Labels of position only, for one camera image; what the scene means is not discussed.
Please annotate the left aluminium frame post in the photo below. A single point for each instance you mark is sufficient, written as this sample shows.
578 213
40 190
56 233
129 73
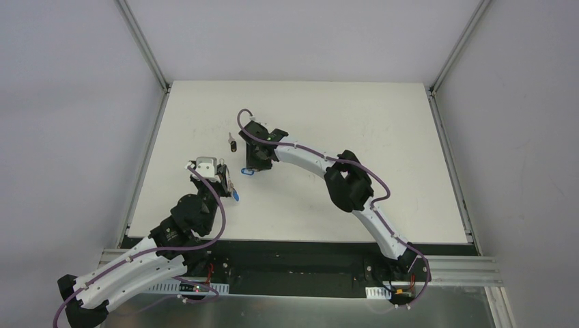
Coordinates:
138 36

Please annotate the left white controller board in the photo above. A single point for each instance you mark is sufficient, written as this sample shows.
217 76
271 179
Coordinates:
174 287

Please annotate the key with blue frame tag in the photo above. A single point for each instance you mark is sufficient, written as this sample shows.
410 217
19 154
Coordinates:
247 171

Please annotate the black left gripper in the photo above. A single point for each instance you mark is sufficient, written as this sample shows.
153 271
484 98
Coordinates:
224 182

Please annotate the black metal base rail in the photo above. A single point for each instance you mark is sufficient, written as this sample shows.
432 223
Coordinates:
304 269

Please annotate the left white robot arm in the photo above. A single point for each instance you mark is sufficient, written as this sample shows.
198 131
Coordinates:
175 247

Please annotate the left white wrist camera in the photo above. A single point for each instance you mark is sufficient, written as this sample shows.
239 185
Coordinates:
203 166

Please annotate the white controller board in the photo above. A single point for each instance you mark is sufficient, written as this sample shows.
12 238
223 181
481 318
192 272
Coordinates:
396 297
174 287

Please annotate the right white controller board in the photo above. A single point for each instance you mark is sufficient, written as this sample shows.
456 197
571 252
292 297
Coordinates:
396 297

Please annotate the key with black head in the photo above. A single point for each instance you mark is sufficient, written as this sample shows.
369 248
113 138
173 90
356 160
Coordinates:
232 143

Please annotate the right aluminium frame post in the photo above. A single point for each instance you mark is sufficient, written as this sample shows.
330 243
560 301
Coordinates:
461 43

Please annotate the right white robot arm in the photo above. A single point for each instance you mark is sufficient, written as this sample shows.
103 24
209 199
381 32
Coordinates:
347 181

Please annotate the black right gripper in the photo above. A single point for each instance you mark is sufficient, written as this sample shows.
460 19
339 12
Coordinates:
255 160

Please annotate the aluminium frame post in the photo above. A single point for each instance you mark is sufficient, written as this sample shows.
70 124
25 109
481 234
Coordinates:
138 36
461 43

